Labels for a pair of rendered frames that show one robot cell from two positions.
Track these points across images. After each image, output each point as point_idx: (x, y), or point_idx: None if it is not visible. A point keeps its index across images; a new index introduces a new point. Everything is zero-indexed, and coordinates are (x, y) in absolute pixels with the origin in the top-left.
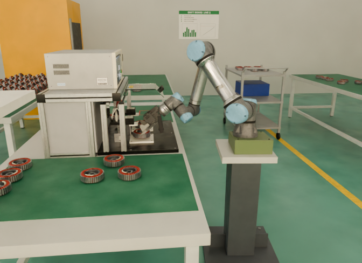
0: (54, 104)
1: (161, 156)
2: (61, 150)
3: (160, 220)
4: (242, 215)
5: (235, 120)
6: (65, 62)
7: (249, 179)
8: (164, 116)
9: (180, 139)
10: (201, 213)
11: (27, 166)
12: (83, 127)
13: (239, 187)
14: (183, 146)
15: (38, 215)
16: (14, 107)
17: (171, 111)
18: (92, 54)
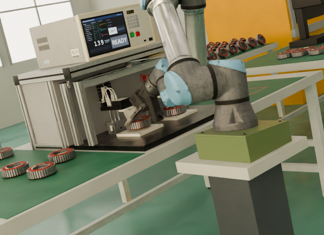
0: (27, 86)
1: (117, 155)
2: (43, 140)
3: None
4: None
5: (173, 100)
6: (44, 34)
7: (238, 208)
8: (153, 96)
9: (191, 133)
10: (1, 222)
11: (1, 156)
12: (52, 113)
13: (228, 220)
14: (168, 144)
15: None
16: None
17: (282, 88)
18: (60, 21)
